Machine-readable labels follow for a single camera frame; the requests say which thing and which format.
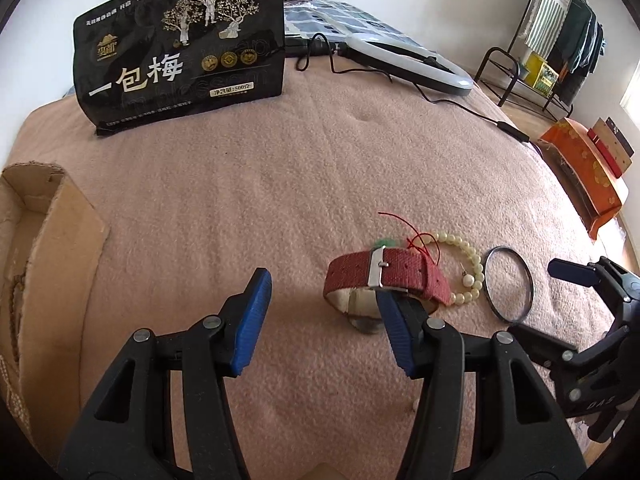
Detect red strap wristwatch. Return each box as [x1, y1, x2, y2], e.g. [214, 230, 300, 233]
[322, 248, 449, 333]

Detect orange patterned box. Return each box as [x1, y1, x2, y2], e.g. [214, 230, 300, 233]
[539, 117, 630, 241]

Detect black printed snack bag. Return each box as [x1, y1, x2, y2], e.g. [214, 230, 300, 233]
[72, 0, 287, 137]

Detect cream bead bracelet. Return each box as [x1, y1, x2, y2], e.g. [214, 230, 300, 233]
[431, 230, 485, 307]

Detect striped hanging towel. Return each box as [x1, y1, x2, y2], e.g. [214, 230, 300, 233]
[525, 0, 576, 56]

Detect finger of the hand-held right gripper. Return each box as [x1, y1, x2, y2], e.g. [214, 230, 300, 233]
[507, 324, 581, 376]
[548, 256, 640, 321]

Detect tan cardboard sheet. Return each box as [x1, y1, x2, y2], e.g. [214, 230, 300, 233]
[592, 117, 636, 173]

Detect cardboard box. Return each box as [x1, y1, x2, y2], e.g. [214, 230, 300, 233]
[0, 161, 111, 466]

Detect black metal clothes rack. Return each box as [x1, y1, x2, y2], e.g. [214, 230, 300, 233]
[475, 0, 608, 121]

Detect white ring light with cable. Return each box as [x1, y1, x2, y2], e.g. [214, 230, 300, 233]
[295, 33, 532, 145]

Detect yellow box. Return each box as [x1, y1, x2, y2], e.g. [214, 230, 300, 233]
[522, 52, 560, 93]

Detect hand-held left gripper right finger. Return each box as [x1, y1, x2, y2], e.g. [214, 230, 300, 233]
[376, 290, 588, 480]

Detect red flat box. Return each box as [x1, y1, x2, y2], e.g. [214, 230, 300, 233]
[587, 129, 623, 178]

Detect blue checkered mattress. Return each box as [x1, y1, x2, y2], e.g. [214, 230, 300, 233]
[284, 0, 408, 41]

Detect dark hanging clothes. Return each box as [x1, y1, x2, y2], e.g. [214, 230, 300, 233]
[550, 0, 606, 76]

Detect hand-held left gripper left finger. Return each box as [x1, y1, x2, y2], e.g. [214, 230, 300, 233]
[57, 267, 273, 480]

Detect red string jade pendant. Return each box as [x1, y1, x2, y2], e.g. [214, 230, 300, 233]
[372, 211, 442, 263]

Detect thin metal bangle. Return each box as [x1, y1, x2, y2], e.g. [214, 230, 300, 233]
[484, 245, 535, 323]

